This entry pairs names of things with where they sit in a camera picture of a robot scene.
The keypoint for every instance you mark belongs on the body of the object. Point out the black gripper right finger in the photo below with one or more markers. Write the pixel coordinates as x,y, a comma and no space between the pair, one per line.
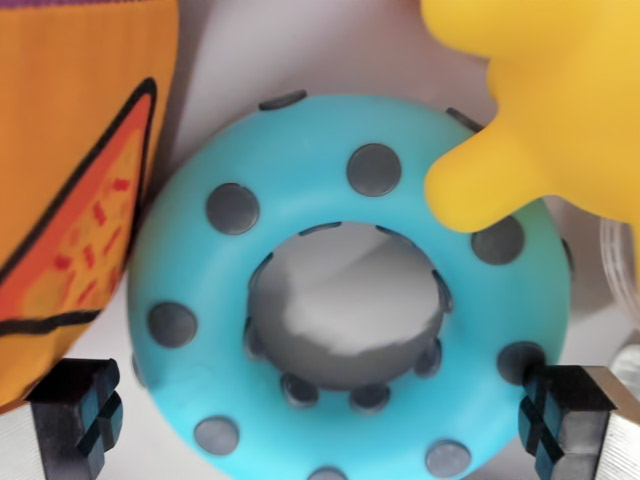
570,420

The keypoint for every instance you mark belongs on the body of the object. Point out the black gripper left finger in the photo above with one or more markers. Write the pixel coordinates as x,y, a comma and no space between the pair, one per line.
70,415

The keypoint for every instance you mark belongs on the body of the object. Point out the fabric cube with pizza print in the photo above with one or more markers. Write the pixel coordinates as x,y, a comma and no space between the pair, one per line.
65,150

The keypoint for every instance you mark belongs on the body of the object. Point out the yellow spiky ball toy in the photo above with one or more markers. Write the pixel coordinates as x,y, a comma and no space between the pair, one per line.
560,110

